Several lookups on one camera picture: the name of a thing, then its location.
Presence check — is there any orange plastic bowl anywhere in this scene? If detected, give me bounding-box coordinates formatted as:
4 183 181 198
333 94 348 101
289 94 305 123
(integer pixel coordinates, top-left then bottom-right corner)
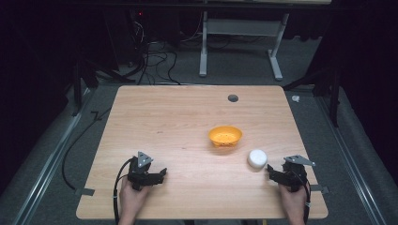
207 125 244 148

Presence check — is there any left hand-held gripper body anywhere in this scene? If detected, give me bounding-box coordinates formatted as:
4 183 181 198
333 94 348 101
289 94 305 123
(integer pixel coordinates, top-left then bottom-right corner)
126 151 157 192

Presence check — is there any white cup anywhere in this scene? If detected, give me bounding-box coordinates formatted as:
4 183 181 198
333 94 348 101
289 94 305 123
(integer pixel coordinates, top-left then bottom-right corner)
247 148 268 171

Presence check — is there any grey table bracket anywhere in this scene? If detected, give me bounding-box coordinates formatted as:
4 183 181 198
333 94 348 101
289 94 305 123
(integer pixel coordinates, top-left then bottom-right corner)
74 187 96 197
310 184 330 195

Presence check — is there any white desk frame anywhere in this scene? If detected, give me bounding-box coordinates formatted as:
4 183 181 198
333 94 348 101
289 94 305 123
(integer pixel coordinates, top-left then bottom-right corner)
198 10 291 82

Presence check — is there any metal floor rail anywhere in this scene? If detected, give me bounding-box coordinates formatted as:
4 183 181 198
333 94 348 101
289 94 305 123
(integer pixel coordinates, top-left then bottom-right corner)
314 96 389 225
11 89 96 225

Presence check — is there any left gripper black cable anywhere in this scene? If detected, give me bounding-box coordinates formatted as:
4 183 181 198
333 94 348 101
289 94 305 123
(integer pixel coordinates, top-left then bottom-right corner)
112 157 135 225

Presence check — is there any long black floor cable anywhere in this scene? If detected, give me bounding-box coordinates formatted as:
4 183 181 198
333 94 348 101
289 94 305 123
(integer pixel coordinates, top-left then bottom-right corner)
61 107 113 191

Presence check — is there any person's right hand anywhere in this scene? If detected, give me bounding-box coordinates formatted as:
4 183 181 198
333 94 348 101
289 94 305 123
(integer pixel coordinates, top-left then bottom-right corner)
278 183 309 219

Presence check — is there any black metal stand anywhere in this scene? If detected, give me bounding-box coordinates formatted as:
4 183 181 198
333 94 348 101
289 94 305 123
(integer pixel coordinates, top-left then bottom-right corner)
71 58 136 117
283 66 343 128

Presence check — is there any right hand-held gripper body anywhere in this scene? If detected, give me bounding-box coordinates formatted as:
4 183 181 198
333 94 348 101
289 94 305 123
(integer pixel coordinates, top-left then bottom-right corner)
281 155 316 193

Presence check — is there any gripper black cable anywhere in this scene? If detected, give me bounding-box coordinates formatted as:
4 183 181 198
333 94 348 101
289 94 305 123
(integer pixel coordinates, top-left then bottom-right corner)
292 170 313 225
112 157 135 225

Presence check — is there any person's left hand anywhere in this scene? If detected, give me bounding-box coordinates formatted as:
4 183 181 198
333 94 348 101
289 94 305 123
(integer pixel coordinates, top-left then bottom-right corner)
118 177 152 219

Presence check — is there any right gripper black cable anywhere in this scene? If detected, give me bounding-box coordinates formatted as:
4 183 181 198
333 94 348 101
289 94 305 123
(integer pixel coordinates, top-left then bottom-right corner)
292 170 313 225

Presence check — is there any bundle of black floor cables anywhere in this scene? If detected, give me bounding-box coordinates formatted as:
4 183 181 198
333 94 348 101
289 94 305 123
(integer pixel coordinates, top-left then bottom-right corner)
132 18 182 86

